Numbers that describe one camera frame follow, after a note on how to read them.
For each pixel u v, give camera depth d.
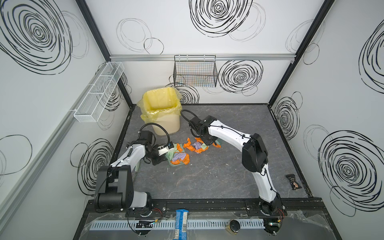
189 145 0.96
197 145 0.94
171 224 0.71
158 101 1.00
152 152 0.78
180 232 0.67
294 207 0.75
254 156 0.53
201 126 0.64
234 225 0.61
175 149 0.91
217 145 0.96
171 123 0.96
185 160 0.89
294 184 0.80
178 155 0.88
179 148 0.94
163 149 0.78
